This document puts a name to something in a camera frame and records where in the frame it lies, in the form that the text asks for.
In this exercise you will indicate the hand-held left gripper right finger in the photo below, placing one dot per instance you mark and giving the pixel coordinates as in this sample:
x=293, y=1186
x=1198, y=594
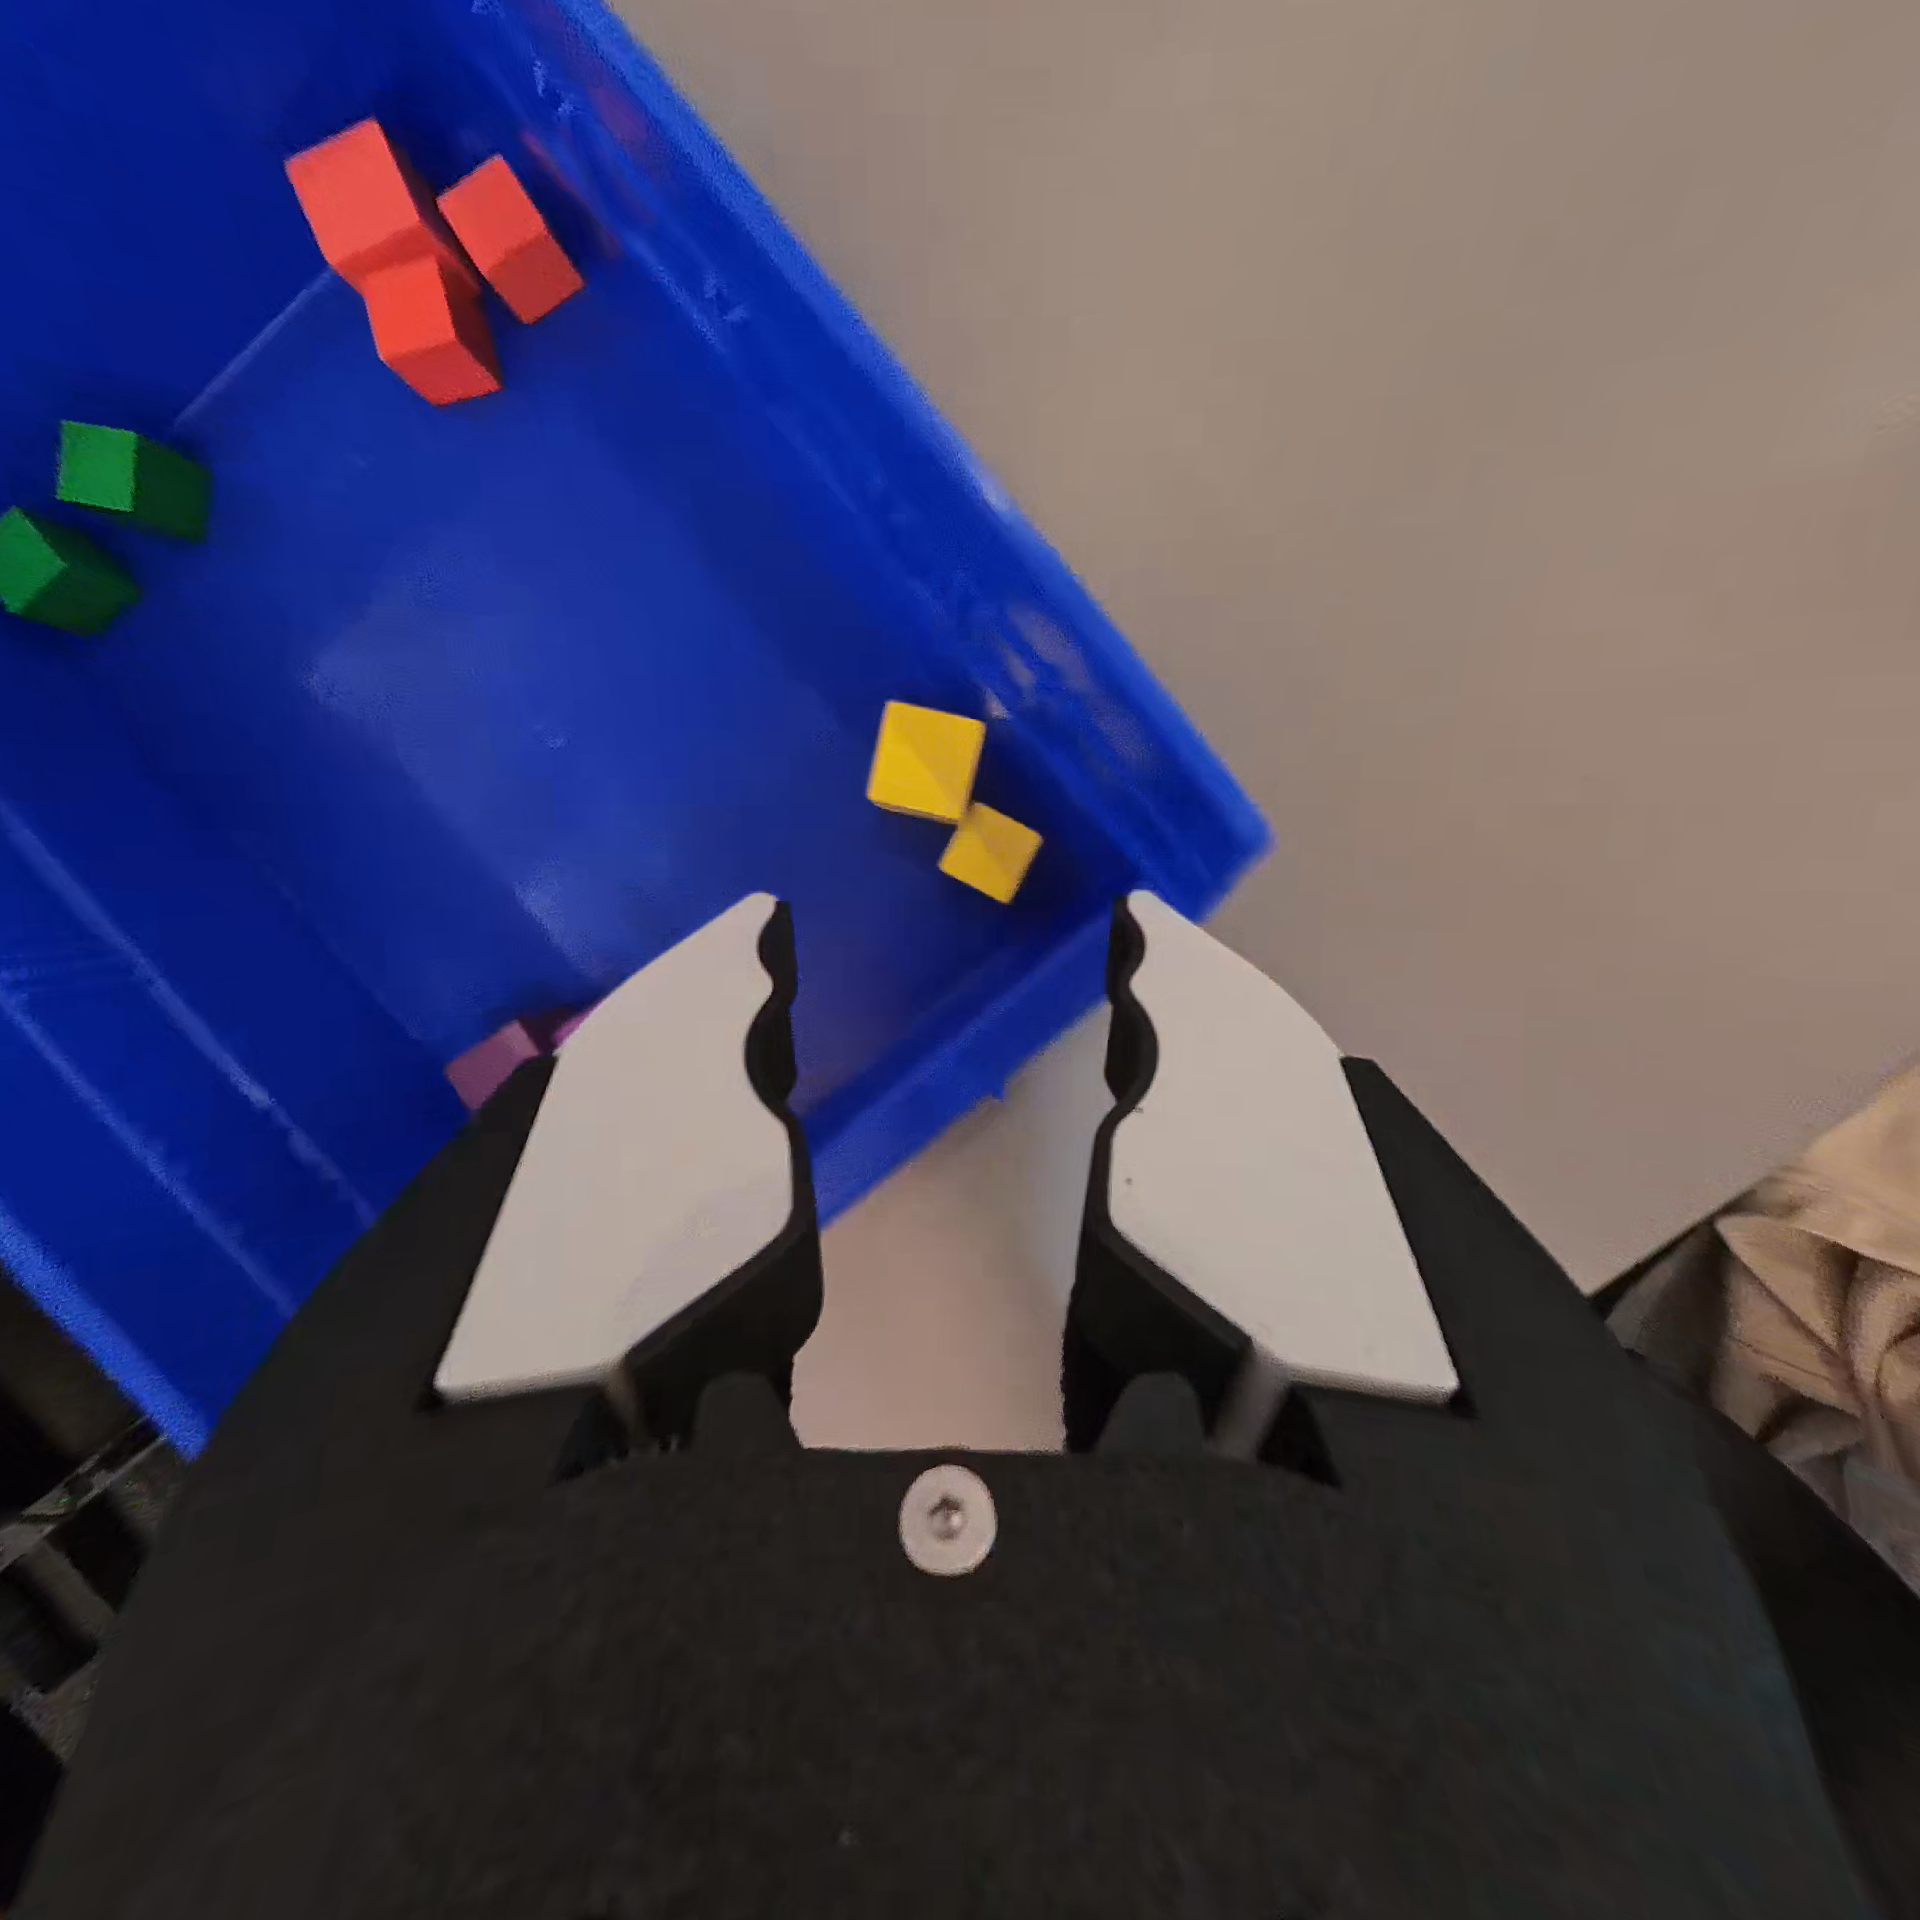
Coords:
x=1273, y=1203

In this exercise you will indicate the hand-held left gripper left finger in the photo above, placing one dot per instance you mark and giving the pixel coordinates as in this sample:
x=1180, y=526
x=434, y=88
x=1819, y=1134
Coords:
x=629, y=1186

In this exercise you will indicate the purple wooden cube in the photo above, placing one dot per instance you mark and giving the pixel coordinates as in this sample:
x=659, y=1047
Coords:
x=494, y=1062

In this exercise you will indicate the yellow wooden cube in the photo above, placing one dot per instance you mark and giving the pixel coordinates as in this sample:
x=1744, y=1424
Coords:
x=990, y=860
x=919, y=758

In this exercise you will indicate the blue plastic bin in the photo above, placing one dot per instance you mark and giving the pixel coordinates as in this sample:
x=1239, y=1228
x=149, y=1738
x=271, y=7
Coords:
x=524, y=677

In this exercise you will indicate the red wooden cube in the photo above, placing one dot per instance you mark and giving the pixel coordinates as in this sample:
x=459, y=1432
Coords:
x=357, y=197
x=434, y=339
x=512, y=243

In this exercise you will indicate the green wooden cube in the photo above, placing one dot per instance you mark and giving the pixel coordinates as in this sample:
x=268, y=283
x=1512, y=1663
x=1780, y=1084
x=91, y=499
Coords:
x=124, y=469
x=61, y=579

